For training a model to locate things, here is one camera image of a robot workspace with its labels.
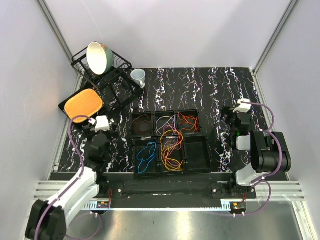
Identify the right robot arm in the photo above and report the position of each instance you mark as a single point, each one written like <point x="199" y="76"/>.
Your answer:
<point x="269" y="153"/>

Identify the green and white bowl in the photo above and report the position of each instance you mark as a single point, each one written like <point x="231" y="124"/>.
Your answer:
<point x="100" y="58"/>

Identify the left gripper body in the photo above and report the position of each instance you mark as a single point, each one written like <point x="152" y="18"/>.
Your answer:
<point x="90" y="132"/>

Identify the black bin back left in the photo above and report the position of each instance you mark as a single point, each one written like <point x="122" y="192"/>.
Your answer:
<point x="141" y="124"/>

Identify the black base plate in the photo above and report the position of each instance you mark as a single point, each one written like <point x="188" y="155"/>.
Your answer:
<point x="215" y="185"/>

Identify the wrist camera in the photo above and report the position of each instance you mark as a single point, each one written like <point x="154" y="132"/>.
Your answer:
<point x="100" y="123"/>
<point x="244" y="106"/>

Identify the black bin front left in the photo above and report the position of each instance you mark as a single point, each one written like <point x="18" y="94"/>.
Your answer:
<point x="145" y="157"/>

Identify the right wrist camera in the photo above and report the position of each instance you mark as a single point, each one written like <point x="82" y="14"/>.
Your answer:
<point x="244" y="106"/>

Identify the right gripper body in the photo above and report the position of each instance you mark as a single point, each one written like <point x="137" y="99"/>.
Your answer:
<point x="231" y="116"/>

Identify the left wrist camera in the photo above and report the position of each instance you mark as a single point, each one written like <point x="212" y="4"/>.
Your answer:
<point x="100" y="123"/>

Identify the white mug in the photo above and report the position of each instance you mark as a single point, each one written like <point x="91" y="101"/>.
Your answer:
<point x="139" y="76"/>

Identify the black bin back middle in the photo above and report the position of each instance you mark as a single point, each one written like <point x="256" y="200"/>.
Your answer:
<point x="165" y="123"/>

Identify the black dish rack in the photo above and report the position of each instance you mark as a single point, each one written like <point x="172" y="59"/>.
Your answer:
<point x="115" y="87"/>

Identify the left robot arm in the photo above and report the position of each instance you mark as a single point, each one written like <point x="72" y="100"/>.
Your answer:
<point x="49" y="219"/>

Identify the black bin back right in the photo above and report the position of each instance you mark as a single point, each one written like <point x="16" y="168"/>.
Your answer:
<point x="188" y="121"/>

